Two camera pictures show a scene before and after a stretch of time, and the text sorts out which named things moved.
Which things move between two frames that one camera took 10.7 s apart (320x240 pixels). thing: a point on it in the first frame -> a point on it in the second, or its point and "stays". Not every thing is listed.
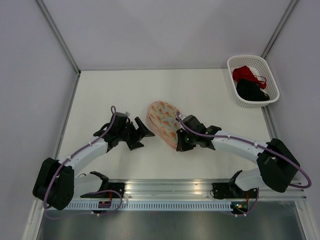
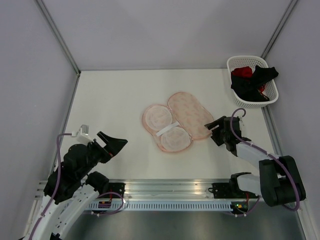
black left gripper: x=133 y=144 -> x=113 y=145
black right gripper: x=181 y=146 -> x=215 y=137
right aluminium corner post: x=279 y=29 stays
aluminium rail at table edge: x=166 y=189 stays
